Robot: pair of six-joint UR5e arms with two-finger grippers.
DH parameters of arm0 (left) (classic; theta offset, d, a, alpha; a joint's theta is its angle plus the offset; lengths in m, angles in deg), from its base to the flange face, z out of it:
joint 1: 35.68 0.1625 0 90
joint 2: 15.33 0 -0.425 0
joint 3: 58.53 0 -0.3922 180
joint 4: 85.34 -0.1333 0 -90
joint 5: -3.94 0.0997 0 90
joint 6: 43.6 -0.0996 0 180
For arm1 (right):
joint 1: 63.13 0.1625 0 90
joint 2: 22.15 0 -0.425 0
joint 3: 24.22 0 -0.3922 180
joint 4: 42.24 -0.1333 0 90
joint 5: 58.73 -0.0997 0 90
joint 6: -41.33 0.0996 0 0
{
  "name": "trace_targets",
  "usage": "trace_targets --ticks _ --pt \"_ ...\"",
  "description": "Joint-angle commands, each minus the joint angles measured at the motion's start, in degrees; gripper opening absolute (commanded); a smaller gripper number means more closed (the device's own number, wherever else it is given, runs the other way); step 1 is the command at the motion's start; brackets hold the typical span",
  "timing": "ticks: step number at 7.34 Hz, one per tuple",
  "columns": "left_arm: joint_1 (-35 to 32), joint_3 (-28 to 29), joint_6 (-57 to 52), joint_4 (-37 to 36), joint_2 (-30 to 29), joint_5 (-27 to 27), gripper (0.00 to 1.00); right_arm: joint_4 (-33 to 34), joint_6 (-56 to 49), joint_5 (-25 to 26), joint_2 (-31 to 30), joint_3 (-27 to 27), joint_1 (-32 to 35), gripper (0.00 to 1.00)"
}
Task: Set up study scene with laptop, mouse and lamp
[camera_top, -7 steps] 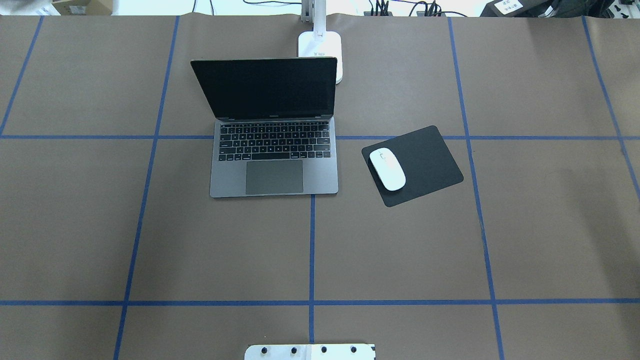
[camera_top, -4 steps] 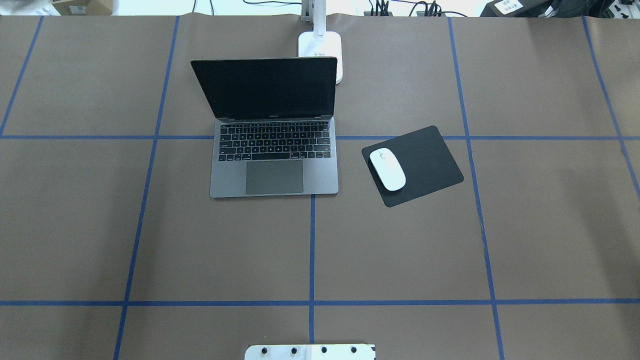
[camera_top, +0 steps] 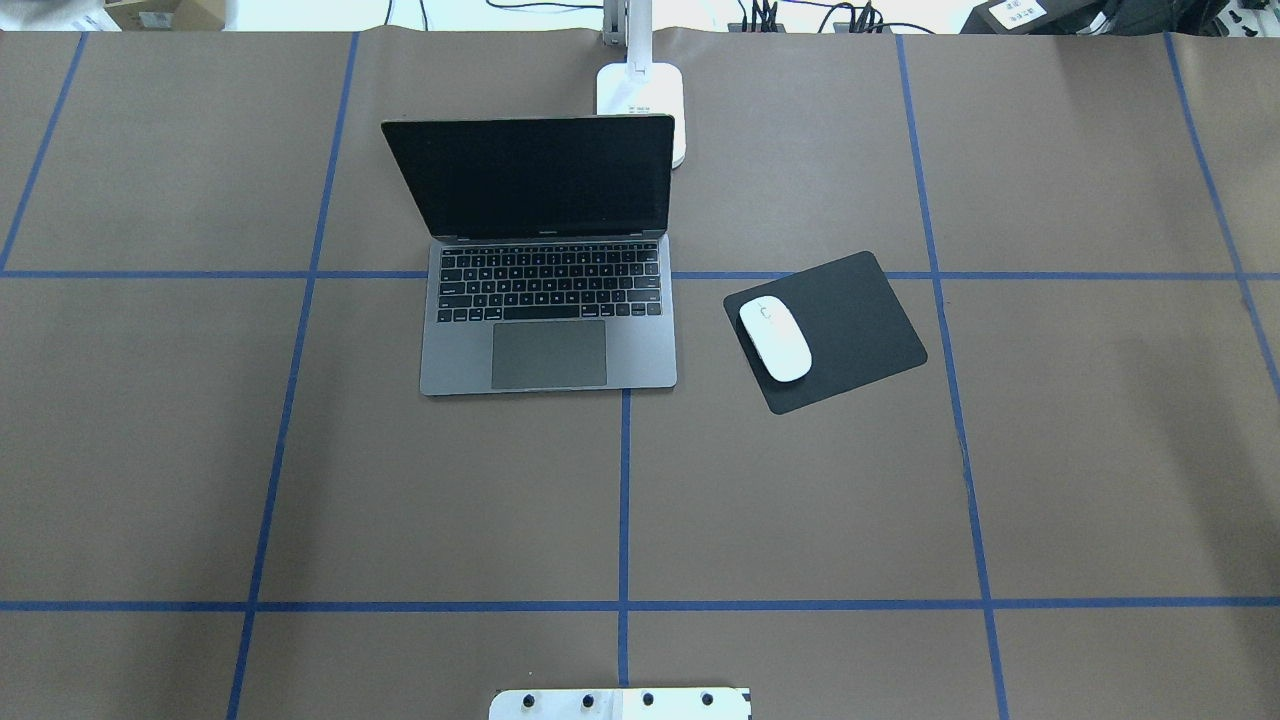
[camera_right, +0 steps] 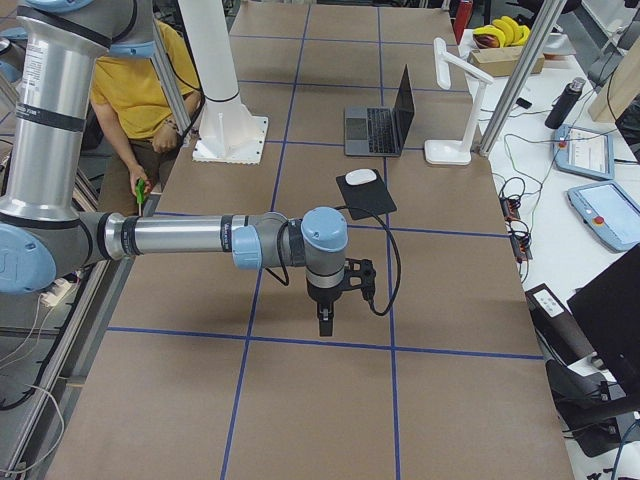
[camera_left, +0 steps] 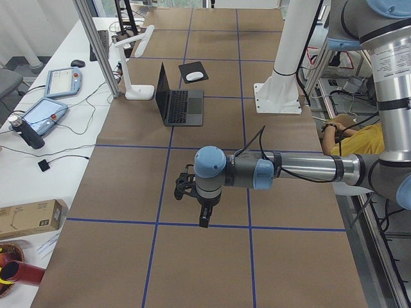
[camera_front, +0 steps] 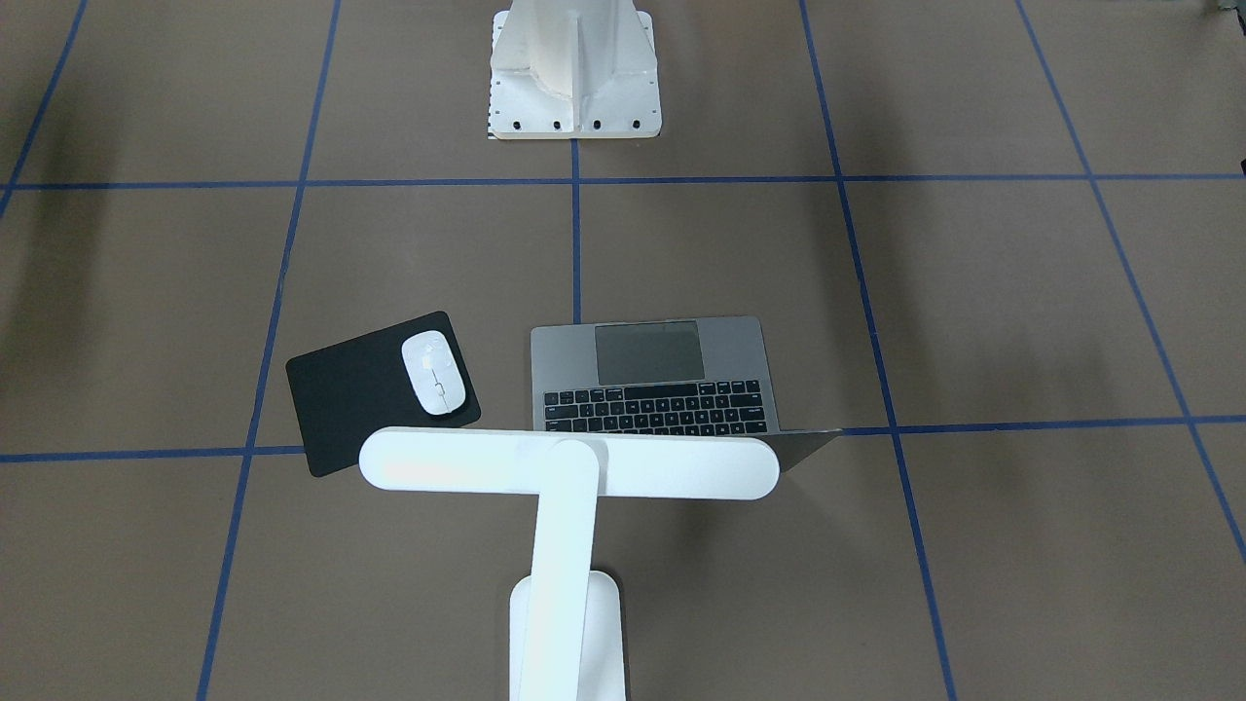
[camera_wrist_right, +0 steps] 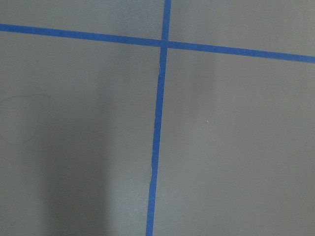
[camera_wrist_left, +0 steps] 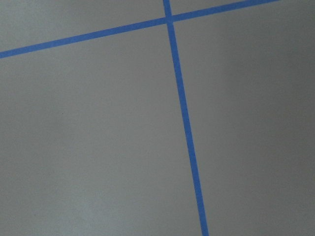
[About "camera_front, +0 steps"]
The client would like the grey laptop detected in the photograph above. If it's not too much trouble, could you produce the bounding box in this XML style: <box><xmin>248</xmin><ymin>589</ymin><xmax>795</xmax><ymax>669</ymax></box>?
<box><xmin>530</xmin><ymin>315</ymin><xmax>840</xmax><ymax>471</ymax></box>

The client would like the white computer mouse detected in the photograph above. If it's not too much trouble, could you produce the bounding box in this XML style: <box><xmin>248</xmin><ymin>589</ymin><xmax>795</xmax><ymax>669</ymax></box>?
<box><xmin>400</xmin><ymin>331</ymin><xmax>467</xmax><ymax>417</ymax></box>

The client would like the black mouse pad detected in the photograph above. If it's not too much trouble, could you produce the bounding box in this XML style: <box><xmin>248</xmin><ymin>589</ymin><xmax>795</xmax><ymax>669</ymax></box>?
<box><xmin>285</xmin><ymin>311</ymin><xmax>482</xmax><ymax>478</ymax></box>

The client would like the white desk lamp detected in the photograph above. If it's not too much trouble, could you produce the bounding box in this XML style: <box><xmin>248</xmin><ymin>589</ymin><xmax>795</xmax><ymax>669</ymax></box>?
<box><xmin>359</xmin><ymin>427</ymin><xmax>780</xmax><ymax>700</ymax></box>

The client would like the white camera pole with base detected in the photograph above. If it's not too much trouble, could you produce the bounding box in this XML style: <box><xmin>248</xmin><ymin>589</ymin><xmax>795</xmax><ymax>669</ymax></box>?
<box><xmin>487</xmin><ymin>1</ymin><xmax>663</xmax><ymax>139</ymax></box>

